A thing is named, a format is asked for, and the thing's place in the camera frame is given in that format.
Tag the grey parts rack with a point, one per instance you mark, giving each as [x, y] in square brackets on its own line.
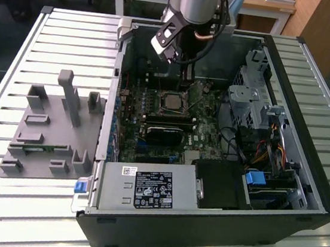
[55, 110]

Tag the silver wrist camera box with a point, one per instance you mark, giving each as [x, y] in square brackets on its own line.
[162, 46]

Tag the metal locking lever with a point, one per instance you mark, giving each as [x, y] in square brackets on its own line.
[159, 83]
[196, 99]

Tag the black graphics card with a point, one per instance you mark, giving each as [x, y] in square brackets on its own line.
[163, 136]

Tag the black silver PC case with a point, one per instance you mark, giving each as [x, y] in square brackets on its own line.
[169, 235]

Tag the silver coin battery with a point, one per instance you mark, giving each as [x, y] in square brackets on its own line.
[207, 88]

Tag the green motherboard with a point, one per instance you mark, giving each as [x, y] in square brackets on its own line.
[210, 126]

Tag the CPU socket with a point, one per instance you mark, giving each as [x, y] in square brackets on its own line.
[160, 109]

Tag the green RAM stick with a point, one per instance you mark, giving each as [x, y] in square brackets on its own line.
[46, 147]

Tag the hard disk in blue carrier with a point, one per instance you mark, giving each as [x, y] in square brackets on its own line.
[254, 178]

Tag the black disk bay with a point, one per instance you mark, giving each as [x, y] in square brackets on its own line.
[220, 184]

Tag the silver chipset heatsink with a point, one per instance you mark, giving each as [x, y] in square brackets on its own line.
[192, 157]

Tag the silver perforated drive cage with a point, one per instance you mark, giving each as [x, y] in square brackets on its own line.
[242, 106]

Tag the black RAM slot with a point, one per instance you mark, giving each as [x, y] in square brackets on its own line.
[168, 118]
[169, 124]

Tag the blue case latch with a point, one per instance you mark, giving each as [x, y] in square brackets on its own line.
[81, 187]

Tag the silver power supply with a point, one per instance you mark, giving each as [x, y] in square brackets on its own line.
[114, 189]

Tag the pale blue teach pendant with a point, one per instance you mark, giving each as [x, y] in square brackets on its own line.
[239, 3]

